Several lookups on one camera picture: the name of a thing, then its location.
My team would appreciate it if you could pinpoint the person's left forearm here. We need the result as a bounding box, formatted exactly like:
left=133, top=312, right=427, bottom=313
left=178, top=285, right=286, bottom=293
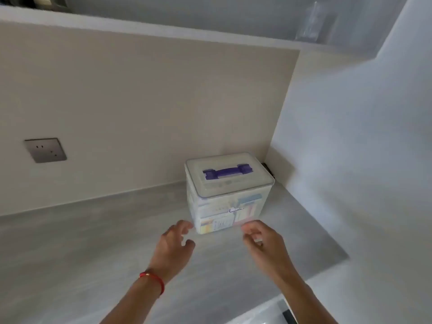
left=96, top=270, right=173, bottom=324

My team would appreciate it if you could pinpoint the white lower cabinet front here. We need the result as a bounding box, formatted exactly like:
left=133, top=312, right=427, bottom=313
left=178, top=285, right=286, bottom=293
left=216, top=281, right=306, bottom=324

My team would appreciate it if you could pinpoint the clear lid with purple handle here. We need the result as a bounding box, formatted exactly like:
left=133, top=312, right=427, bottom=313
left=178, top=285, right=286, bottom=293
left=184, top=152, right=276, bottom=199

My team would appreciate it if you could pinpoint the grey wall socket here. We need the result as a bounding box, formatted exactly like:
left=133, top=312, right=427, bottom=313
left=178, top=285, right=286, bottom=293
left=23, top=137, right=68, bottom=164

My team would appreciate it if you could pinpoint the person's right forearm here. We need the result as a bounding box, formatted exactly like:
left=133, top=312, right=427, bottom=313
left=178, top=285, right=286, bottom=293
left=270, top=262, right=342, bottom=324

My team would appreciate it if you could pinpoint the red string bracelet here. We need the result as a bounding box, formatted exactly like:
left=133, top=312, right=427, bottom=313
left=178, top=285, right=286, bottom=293
left=139, top=271, right=165, bottom=296

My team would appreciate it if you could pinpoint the person's right hand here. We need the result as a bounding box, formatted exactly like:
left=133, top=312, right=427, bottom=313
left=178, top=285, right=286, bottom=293
left=241, top=219, right=293, bottom=278

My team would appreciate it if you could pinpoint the person's left hand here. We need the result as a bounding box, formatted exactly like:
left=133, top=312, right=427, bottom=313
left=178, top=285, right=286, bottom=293
left=145, top=220, right=196, bottom=284

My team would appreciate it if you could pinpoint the white wall shelf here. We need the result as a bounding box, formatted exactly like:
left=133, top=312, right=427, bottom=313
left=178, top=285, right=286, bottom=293
left=0, top=0, right=411, bottom=61

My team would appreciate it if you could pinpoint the clear plastic storage box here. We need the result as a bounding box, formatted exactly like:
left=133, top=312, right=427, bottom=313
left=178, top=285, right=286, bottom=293
left=186, top=185, right=275, bottom=235

